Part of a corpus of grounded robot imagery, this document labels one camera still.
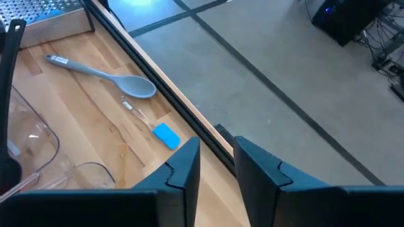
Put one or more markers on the grey silicone spoon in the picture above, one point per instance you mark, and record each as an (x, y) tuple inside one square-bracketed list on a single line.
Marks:
[(135, 85)]

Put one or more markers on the black computer tower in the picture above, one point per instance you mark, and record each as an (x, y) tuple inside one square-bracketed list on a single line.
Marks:
[(347, 19)]

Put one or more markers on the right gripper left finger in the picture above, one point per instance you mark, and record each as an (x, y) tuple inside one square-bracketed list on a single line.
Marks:
[(94, 211)]

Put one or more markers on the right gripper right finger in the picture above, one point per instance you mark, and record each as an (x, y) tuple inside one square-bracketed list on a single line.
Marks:
[(315, 208)]

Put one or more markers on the metal box grater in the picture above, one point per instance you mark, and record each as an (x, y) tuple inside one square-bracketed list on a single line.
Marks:
[(47, 22)]

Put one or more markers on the black aluminium frame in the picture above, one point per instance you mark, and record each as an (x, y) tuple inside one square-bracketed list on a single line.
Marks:
[(158, 82)]

